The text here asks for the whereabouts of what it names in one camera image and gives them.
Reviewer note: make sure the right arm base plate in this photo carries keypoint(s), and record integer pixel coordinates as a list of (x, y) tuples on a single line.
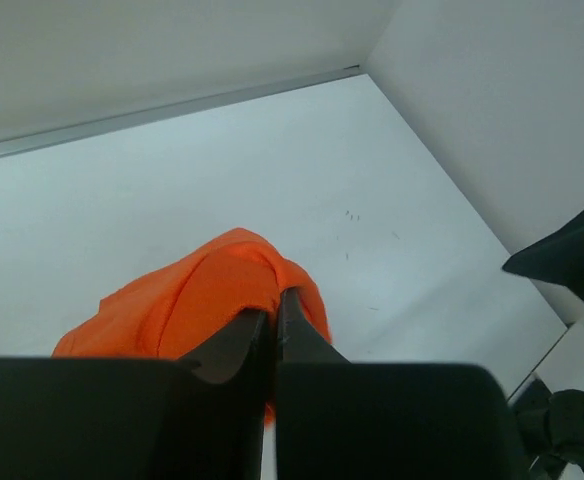
[(551, 426)]

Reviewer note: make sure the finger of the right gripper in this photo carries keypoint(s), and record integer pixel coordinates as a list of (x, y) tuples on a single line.
[(556, 259)]

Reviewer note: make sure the orange t shirt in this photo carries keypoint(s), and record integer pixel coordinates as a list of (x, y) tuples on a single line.
[(167, 313)]

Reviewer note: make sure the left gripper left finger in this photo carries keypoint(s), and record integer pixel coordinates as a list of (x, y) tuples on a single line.
[(219, 358)]

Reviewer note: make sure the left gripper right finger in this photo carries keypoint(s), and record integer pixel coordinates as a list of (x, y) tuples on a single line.
[(298, 341)]

